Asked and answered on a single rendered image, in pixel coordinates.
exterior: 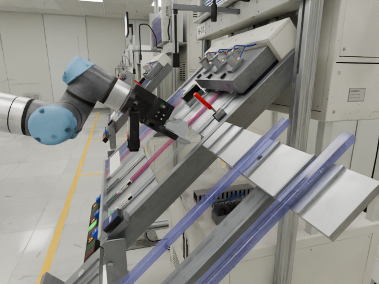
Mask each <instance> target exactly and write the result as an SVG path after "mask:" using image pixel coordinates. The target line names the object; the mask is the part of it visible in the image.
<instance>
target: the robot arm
mask: <svg viewBox="0 0 379 284"><path fill-rule="evenodd" d="M62 80H63V82H65V83H66V84H67V85H68V87H67V89H66V91H65V93H64V94H63V96H62V98H61V99H60V101H59V102H58V103H50V102H46V101H41V100H35V99H30V98H27V97H21V96H16V95H11V94H6V93H2V92H0V132H6V133H11V134H17V135H24V136H31V137H33V138H34V139H35V140H37V141H38V142H40V143H41V144H44V145H58V144H60V143H62V142H65V141H67V140H68V139H75V138H76V137H77V135H78V134H79V132H81V130H82V129H83V126H84V124H85V122H86V120H87V119H88V117H89V115H90V113H91V111H92V110H93V108H94V106H95V104H96V102H97V101H99V102H101V103H102V104H104V105H106V106H108V107H110V108H112V109H113V110H115V111H117V112H118V111H120V113H122V114H125V113H126V112H127V110H129V117H128V139H127V143H126V144H127V148H128V149H129V151H130V152H138V151H139V148H140V139H139V122H140V123H141V124H144V125H146V126H147V127H149V128H151V129H153V130H155V131H157V132H160V133H162V134H164V135H166V136H168V137H169V138H171V139H173V140H176V141H178V142H180V143H182V144H190V143H191V142H190V141H188V140H186V139H185V138H184V137H185V134H186V131H187V127H188V123H187V122H186V121H184V120H182V119H181V118H178V119H177V120H176V121H174V122H171V121H169V120H167V119H169V117H170V116H171V113H172V112H173V110H174V108H175V107H174V106H172V105H171V104H169V103H167V102H166V101H164V100H163V99H161V98H159V97H158V96H156V95H154V94H153V93H151V92H149V91H148V90H146V89H145V88H143V87H141V86H140V85H138V84H136V85H135V87H134V89H131V86H129V85H128V84H126V83H125V82H123V81H121V80H120V79H118V78H116V77H115V76H113V75H111V74H109V73H108V72H106V71H105V70H103V69H102V68H100V67H98V66H97V65H96V64H94V63H92V62H90V61H88V60H86V59H84V58H83V57H81V56H75V57H74V58H73V59H72V60H71V61H70V62H69V64H68V65H67V67H66V69H65V71H64V73H63V76H62ZM135 101H137V104H136V103H134V102H135ZM129 108H130V109H129Z"/></svg>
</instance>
